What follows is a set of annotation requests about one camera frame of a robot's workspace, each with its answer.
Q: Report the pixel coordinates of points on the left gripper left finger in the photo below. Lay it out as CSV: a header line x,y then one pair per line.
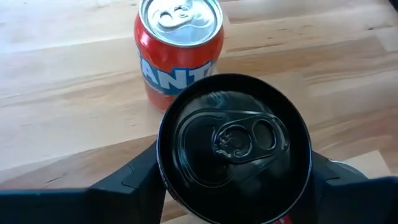
x,y
93,205

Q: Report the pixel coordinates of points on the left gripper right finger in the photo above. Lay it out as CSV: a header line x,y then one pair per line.
x,y
348,202

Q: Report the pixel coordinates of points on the white Celsius can orange print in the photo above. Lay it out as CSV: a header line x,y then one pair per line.
x,y
233,140

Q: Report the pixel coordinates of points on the red Fanta can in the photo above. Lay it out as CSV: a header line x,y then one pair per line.
x,y
174,56

